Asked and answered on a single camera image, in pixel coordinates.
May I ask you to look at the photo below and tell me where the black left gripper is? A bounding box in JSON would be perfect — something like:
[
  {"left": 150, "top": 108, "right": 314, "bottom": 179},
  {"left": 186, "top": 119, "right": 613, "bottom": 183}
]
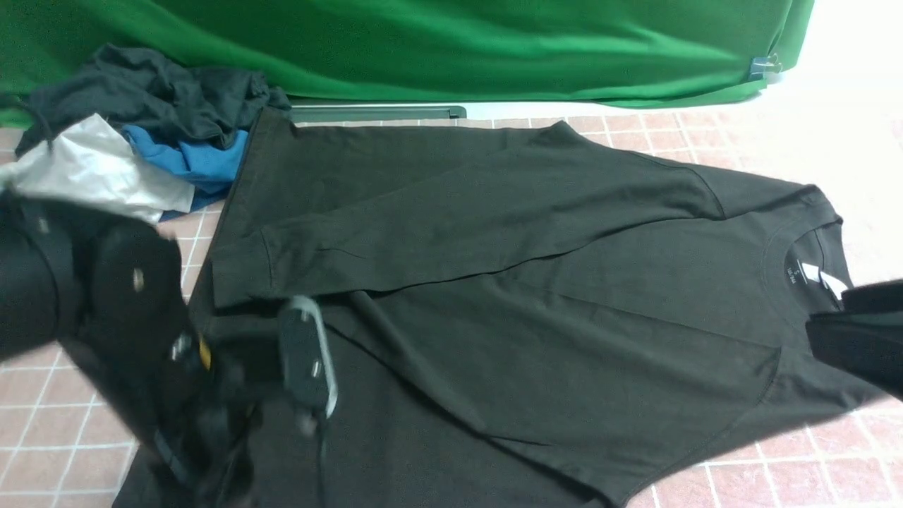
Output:
[{"left": 71, "top": 222, "right": 259, "bottom": 507}]

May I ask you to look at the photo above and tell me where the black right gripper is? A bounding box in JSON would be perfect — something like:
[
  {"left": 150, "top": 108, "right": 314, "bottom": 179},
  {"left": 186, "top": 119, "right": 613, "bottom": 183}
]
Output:
[{"left": 806, "top": 280, "right": 902, "bottom": 401}]

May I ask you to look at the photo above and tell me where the dark gray long-sleeve top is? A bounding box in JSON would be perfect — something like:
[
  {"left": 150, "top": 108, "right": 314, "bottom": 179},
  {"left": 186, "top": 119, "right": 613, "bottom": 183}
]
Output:
[{"left": 190, "top": 111, "right": 880, "bottom": 507}]

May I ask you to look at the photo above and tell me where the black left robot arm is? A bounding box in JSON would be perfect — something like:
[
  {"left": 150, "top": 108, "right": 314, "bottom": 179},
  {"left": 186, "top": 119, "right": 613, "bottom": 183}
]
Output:
[{"left": 1, "top": 190, "right": 259, "bottom": 507}]

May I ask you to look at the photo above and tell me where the pink checkered tablecloth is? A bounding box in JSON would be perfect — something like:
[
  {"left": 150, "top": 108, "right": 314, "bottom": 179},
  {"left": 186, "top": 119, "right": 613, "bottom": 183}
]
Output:
[{"left": 1, "top": 105, "right": 901, "bottom": 507}]

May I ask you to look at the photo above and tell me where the blue crumpled garment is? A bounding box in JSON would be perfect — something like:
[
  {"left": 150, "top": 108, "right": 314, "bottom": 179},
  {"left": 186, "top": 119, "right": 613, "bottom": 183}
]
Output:
[{"left": 122, "top": 125, "right": 249, "bottom": 212}]

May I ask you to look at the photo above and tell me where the white crumpled garment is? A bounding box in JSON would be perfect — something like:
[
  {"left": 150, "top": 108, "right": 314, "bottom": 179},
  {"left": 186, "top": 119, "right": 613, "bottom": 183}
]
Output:
[{"left": 1, "top": 114, "right": 195, "bottom": 223}]

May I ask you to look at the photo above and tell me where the blue binder clip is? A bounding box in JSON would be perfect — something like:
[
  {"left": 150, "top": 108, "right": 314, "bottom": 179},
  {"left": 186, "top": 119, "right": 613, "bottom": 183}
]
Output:
[{"left": 747, "top": 54, "right": 783, "bottom": 83}]

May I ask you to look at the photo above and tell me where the dark gray crumpled garment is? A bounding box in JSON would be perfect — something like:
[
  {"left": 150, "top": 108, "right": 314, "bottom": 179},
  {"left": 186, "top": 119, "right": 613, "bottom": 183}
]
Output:
[{"left": 16, "top": 44, "right": 291, "bottom": 155}]

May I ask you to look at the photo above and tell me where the green backdrop cloth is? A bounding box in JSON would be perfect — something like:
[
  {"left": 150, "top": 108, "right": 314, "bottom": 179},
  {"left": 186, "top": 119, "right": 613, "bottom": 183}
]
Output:
[{"left": 1, "top": 1, "right": 815, "bottom": 109}]

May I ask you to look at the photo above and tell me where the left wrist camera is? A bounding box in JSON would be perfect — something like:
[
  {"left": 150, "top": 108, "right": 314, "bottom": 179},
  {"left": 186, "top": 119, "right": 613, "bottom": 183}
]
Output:
[{"left": 277, "top": 296, "right": 339, "bottom": 436}]

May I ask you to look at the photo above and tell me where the gray metal rail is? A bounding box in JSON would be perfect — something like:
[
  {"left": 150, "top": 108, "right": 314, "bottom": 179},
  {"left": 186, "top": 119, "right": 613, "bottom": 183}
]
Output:
[{"left": 289, "top": 105, "right": 468, "bottom": 123}]

